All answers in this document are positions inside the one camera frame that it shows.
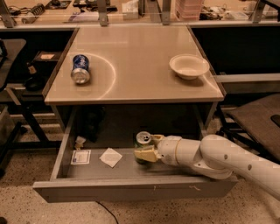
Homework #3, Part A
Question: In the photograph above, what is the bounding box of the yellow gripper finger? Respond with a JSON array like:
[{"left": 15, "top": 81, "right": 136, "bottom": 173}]
[
  {"left": 134, "top": 145, "right": 161, "bottom": 163},
  {"left": 151, "top": 134, "right": 165, "bottom": 145}
]

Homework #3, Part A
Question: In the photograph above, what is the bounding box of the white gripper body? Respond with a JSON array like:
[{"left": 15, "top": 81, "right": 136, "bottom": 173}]
[{"left": 157, "top": 136, "right": 182, "bottom": 166}]

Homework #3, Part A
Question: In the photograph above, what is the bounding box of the green soda can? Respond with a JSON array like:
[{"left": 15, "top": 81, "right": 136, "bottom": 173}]
[{"left": 135, "top": 131, "right": 151, "bottom": 164}]

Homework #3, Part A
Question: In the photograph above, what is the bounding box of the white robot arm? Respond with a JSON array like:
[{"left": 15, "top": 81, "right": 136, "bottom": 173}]
[{"left": 134, "top": 131, "right": 280, "bottom": 200}]

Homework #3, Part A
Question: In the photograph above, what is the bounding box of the open grey drawer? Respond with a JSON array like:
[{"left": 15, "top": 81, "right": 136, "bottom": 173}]
[{"left": 33, "top": 114, "right": 237, "bottom": 203}]

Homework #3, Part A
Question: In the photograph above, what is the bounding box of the blue soda can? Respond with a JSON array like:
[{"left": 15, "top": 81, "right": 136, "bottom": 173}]
[{"left": 71, "top": 54, "right": 90, "bottom": 84}]

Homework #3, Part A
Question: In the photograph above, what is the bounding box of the white square paper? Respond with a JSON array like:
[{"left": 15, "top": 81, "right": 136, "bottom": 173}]
[{"left": 99, "top": 148, "right": 123, "bottom": 168}]

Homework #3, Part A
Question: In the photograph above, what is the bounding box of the grey cabinet desk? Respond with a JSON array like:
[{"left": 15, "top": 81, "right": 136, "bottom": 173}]
[{"left": 41, "top": 24, "right": 227, "bottom": 132}]

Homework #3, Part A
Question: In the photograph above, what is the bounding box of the blue bordered label card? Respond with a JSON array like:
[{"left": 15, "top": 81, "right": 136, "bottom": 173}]
[{"left": 71, "top": 150, "right": 90, "bottom": 165}]

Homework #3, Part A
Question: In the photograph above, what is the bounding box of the crumpled paper scrap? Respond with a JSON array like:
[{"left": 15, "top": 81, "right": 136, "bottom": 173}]
[{"left": 74, "top": 136, "right": 87, "bottom": 150}]

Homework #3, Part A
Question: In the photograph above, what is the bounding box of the white bowl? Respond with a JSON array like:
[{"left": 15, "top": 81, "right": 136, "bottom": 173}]
[{"left": 169, "top": 54, "right": 210, "bottom": 80}]

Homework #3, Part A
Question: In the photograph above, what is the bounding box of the black office chair right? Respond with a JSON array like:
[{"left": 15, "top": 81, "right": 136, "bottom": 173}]
[{"left": 216, "top": 93, "right": 280, "bottom": 163}]

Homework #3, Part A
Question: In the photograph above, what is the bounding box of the black office chair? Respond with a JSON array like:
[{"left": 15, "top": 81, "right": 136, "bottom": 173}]
[
  {"left": 216, "top": 93, "right": 280, "bottom": 163},
  {"left": 0, "top": 38, "right": 26, "bottom": 178}
]

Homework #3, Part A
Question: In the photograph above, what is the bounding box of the white tissue box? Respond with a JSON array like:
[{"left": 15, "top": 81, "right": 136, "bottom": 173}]
[{"left": 122, "top": 0, "right": 138, "bottom": 20}]

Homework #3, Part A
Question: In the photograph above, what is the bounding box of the pink plastic crate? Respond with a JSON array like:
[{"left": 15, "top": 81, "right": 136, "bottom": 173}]
[{"left": 175, "top": 0, "right": 204, "bottom": 21}]

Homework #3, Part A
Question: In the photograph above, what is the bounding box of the black office chair left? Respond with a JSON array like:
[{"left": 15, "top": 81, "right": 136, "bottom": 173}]
[{"left": 0, "top": 38, "right": 26, "bottom": 178}]

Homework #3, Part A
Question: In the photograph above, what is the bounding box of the black floor cable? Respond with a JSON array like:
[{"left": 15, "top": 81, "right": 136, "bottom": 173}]
[{"left": 95, "top": 200, "right": 120, "bottom": 224}]

